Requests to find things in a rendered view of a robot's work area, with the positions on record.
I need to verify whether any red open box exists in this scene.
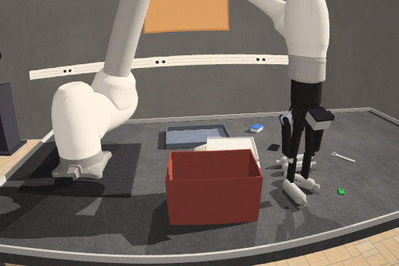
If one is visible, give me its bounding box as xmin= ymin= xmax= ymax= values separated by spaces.
xmin=165 ymin=149 xmax=263 ymax=225

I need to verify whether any white digital scale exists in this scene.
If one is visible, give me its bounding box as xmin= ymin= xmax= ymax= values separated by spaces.
xmin=194 ymin=137 xmax=260 ymax=168

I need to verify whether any blue rectangular box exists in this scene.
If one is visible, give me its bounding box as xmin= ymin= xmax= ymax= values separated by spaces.
xmin=250 ymin=124 xmax=263 ymax=133

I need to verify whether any white gas cylinder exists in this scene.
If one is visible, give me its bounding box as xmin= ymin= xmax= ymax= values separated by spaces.
xmin=275 ymin=154 xmax=304 ymax=165
xmin=282 ymin=161 xmax=316 ymax=173
xmin=282 ymin=180 xmax=308 ymax=206
xmin=283 ymin=172 xmax=320 ymax=190

